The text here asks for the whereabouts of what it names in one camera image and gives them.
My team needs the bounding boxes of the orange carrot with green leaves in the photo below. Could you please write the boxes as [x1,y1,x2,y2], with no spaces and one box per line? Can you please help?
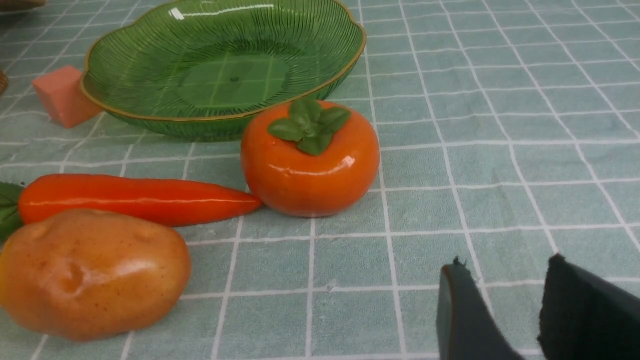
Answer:
[0,173,262,241]

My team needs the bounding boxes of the woven rattan basket green lining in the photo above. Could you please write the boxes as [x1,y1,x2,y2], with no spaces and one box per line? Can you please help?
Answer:
[0,69,9,96]

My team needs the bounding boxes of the teal checkered tablecloth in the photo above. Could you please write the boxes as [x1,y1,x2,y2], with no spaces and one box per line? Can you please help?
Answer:
[1,0,640,360]

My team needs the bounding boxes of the pink foam cube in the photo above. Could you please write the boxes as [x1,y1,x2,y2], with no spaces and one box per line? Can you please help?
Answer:
[31,66,102,129]

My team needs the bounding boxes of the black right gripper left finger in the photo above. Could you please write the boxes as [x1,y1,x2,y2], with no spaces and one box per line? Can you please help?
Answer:
[436,256,523,360]

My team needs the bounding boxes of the woven rattan basket lid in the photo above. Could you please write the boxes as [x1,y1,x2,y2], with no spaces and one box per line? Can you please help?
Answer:
[0,0,46,14]

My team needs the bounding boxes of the orange persimmon with green calyx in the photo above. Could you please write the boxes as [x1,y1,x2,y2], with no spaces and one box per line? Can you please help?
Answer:
[240,97,380,218]

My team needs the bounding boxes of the green glass leaf plate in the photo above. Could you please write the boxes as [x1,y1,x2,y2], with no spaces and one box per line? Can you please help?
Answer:
[79,0,367,142]

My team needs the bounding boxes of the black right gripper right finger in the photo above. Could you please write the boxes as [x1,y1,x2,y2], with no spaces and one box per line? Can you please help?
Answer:
[537,254,640,360]

